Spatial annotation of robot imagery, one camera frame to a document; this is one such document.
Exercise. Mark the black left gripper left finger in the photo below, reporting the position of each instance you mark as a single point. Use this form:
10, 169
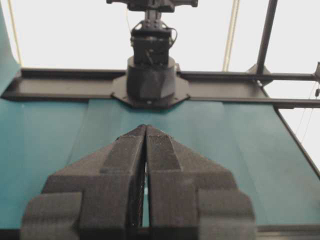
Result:
98, 197

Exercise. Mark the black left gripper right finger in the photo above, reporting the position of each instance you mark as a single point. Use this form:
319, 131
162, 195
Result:
192, 197

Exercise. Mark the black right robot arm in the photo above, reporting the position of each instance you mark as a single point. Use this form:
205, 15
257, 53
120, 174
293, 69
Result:
151, 80

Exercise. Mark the black aluminium frame rail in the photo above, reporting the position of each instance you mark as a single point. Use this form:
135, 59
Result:
81, 85

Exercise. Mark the black vertical frame post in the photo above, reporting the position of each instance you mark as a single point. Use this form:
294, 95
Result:
266, 35

